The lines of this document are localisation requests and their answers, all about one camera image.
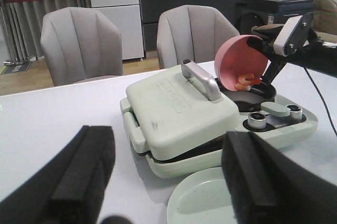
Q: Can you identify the green breakfast maker lid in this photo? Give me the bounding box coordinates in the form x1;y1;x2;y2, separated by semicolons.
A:
120;60;240;161

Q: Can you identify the left silver knob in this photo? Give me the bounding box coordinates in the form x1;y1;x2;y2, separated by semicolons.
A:
247;112;266;130

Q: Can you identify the pink bowl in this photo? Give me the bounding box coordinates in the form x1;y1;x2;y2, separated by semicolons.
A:
214;35;268;92

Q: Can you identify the left grey chair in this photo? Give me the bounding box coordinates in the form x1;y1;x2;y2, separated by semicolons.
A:
41;7;123;86

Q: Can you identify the green breakfast maker base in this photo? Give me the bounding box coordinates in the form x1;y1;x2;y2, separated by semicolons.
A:
120;81;318;178

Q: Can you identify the beige cushion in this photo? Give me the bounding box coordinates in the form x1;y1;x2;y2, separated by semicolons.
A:
312;0;336;43

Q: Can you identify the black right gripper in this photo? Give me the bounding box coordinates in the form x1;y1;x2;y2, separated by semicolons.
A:
246;13;313;92

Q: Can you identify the orange shrimp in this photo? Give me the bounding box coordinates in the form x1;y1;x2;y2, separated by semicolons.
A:
235;73;262;92

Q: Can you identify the white refrigerator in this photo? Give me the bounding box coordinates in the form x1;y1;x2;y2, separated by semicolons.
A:
90;0;144;60

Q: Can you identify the black cable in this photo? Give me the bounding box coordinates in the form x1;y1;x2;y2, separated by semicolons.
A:
302;65;337;138

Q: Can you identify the right silver knob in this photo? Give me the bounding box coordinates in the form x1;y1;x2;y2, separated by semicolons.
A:
286;104;303;121

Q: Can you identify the grey chair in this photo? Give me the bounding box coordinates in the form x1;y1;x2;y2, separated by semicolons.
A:
41;7;123;86
156;5;240;69

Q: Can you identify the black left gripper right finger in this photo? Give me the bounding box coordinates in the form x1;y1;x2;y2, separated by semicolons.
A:
221;132;336;223

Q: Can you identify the right grey chair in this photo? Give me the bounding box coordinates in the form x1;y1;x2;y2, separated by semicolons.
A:
156;5;240;69

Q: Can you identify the black round frying pan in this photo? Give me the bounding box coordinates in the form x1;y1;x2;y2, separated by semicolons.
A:
216;80;290;117

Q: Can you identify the green round plate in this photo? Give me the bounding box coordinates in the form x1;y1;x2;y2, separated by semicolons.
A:
167;167;237;223

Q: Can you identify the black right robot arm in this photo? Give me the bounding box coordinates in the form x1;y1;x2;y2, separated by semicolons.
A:
251;14;336;84

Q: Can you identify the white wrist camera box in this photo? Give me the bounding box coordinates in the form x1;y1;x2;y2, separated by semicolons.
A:
273;15;303;57

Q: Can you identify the silver knob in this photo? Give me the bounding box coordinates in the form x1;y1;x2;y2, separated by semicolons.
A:
247;112;266;130
286;104;303;121

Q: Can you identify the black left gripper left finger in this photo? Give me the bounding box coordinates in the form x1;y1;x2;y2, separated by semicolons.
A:
1;126;115;223

